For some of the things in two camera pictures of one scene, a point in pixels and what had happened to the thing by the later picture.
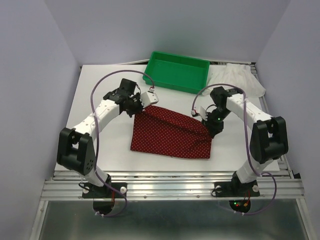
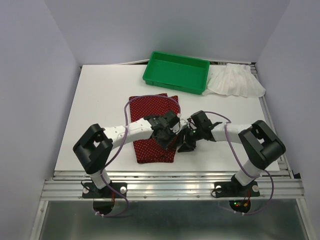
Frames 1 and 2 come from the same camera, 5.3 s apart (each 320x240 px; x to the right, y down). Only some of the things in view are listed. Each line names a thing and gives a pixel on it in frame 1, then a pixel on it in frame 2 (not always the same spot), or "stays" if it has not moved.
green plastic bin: (176, 72) stays
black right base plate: (235, 189) stays
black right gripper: (213, 128) → (187, 145)
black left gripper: (137, 97) → (164, 145)
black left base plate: (91, 191) stays
